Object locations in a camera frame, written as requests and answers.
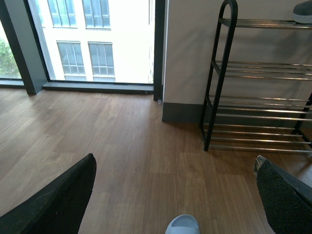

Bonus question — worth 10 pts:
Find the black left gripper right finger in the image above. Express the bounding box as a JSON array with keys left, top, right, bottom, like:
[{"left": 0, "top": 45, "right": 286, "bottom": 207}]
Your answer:
[{"left": 253, "top": 155, "right": 312, "bottom": 234}]

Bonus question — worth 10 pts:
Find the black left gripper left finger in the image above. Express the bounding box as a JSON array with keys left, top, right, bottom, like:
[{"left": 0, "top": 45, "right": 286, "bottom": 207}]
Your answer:
[{"left": 0, "top": 154, "right": 97, "bottom": 234}]

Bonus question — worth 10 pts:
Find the black metal shoe rack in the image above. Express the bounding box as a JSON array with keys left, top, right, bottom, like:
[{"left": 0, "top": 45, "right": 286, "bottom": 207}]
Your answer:
[{"left": 199, "top": 0, "right": 312, "bottom": 154}]

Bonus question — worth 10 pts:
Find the light blue slide sandal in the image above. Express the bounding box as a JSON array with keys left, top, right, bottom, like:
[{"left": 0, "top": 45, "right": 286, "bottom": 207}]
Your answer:
[{"left": 165, "top": 214, "right": 200, "bottom": 234}]

